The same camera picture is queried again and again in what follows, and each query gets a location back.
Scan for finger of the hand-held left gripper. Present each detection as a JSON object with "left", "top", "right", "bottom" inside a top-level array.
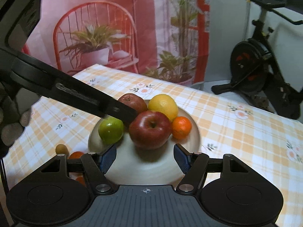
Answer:
[{"left": 51, "top": 71, "right": 138, "bottom": 127}]

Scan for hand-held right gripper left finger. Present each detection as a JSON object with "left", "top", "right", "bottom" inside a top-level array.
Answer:
[{"left": 40, "top": 144, "right": 118, "bottom": 194}]

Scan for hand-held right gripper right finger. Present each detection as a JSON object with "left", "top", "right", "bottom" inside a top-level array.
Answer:
[{"left": 173, "top": 144, "right": 255, "bottom": 194}]

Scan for small green apple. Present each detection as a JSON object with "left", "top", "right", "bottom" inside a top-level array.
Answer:
[{"left": 98, "top": 116, "right": 124, "bottom": 145}]

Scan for beige ceramic plate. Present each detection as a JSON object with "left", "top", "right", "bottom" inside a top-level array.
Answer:
[{"left": 88, "top": 99, "right": 201, "bottom": 185}]

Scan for dull brownish red apple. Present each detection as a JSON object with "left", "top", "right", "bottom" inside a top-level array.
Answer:
[{"left": 118, "top": 94, "right": 148, "bottom": 114}]

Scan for shiny red apple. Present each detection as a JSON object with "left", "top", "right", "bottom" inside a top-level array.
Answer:
[{"left": 129, "top": 111, "right": 172, "bottom": 150}]

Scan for yellow lemon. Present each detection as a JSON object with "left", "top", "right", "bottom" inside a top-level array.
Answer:
[{"left": 148, "top": 94, "right": 179, "bottom": 123}]

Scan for person's left hand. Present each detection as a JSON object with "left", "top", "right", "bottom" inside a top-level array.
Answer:
[{"left": 0, "top": 82, "right": 32, "bottom": 158}]

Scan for small brown kiwi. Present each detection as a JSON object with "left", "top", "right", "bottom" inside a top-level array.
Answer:
[{"left": 55, "top": 144, "right": 69, "bottom": 156}]

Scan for orange checked floral tablecloth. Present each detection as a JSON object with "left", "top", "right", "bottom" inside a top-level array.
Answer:
[{"left": 2, "top": 63, "right": 303, "bottom": 227}]

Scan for printed red chair backdrop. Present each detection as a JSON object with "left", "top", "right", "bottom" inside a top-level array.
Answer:
[{"left": 21, "top": 0, "right": 211, "bottom": 87}]

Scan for brown sandals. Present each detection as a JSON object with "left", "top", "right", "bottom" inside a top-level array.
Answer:
[{"left": 253, "top": 96, "right": 270, "bottom": 108}]

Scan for black exercise bike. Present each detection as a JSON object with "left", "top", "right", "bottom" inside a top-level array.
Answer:
[{"left": 211, "top": 0, "right": 303, "bottom": 124}]

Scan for metal stand pole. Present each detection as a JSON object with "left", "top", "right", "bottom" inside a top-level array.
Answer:
[{"left": 245, "top": 0, "right": 251, "bottom": 39}]

